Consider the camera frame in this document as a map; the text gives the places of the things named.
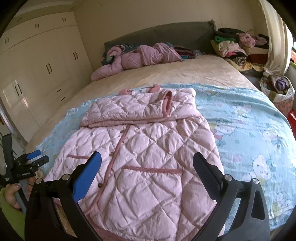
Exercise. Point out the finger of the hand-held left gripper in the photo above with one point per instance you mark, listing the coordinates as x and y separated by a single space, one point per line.
39 162
33 154

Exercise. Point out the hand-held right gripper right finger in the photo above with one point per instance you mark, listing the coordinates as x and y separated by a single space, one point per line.
205 172

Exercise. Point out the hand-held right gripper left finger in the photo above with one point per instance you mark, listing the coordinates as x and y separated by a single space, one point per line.
86 178

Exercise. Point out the pink quilted jacket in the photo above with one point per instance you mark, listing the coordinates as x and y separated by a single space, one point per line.
143 162

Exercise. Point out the person's left forearm green sleeve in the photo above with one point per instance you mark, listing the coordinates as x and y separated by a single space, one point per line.
10 217

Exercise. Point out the bag of clothes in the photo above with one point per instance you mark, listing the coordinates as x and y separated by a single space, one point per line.
281 89

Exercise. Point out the striped folded clothes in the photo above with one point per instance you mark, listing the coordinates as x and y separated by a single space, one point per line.
188 52

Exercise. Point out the pile of folded clothes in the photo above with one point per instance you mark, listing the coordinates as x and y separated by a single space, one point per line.
231 46

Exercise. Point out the person's left hand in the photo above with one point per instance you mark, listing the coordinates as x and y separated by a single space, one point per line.
12 193

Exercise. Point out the light blue printed blanket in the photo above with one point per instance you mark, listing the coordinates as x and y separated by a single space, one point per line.
242 120

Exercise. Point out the cream wardrobe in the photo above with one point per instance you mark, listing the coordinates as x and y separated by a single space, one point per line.
46 58

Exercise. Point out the red plastic object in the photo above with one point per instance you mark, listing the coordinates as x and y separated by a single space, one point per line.
292 119

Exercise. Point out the bed with beige cover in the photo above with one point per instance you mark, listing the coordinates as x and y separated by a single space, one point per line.
161 71

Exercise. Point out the pink and teal garment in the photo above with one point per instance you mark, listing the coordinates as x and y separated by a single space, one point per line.
112 54

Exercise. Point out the crumpled pink padded jacket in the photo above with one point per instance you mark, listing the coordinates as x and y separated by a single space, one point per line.
138 56

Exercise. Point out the grey upholstered headboard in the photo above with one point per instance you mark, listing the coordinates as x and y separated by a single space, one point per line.
161 34

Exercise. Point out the cream curtain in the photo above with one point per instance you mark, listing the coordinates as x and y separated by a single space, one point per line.
276 41

